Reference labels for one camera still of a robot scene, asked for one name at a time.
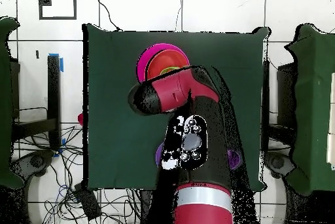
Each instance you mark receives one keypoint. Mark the purple cup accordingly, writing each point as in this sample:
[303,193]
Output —
[234,159]

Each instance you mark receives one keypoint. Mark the black tape square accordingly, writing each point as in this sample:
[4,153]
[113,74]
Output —
[57,18]

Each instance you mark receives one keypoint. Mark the blue tape strip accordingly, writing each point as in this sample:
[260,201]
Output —
[63,141]
[61,64]

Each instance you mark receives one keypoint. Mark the purple bowl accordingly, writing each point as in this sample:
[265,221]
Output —
[159,154]

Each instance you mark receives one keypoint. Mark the gray pedestal leg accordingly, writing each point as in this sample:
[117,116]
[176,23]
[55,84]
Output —
[34,161]
[277,161]

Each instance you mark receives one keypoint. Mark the dark green tablecloth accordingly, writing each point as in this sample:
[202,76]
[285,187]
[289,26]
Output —
[112,129]

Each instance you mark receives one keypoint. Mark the small red bowl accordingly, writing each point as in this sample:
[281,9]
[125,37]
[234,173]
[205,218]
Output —
[80,119]

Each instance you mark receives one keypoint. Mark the black power box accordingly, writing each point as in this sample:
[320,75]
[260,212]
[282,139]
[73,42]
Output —
[87,203]

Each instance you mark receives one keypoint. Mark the black metal stand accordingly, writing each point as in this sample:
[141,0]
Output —
[53,90]
[265,90]

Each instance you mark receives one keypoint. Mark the green cloth covered table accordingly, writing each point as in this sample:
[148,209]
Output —
[314,103]
[6,103]

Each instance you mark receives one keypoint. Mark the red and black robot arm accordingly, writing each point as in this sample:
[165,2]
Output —
[204,213]

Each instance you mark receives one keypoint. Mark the small green bowl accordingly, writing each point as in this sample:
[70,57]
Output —
[168,70]

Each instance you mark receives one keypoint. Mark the large orange bowl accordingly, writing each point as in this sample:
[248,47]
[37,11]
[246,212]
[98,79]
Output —
[167,60]

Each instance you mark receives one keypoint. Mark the large pink bowl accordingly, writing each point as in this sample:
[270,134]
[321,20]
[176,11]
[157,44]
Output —
[149,53]

